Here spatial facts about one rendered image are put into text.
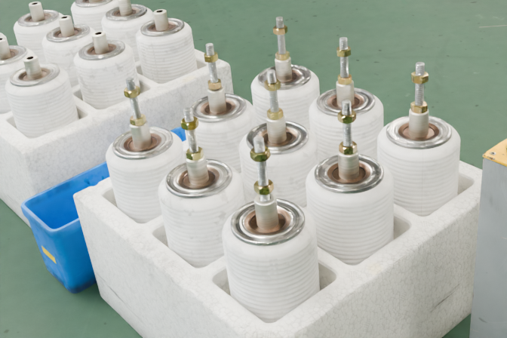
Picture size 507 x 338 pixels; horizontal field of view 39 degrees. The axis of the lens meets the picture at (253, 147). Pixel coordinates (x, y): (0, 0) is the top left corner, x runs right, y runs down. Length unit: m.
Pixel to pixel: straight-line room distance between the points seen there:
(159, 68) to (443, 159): 0.56
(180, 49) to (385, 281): 0.60
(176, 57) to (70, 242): 0.37
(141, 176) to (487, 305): 0.42
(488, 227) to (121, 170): 0.42
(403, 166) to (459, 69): 0.79
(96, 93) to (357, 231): 0.56
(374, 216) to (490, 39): 1.03
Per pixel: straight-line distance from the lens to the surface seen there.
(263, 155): 0.68
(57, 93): 1.13
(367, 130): 0.91
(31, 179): 1.12
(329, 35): 1.80
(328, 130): 0.91
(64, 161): 1.14
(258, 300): 0.74
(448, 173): 0.86
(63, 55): 1.27
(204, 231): 0.79
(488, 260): 0.78
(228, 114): 0.93
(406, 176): 0.85
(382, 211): 0.78
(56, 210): 1.13
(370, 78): 1.57
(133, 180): 0.88
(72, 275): 1.07
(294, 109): 0.99
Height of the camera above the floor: 0.69
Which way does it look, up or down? 31 degrees down
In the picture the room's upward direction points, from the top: 7 degrees counter-clockwise
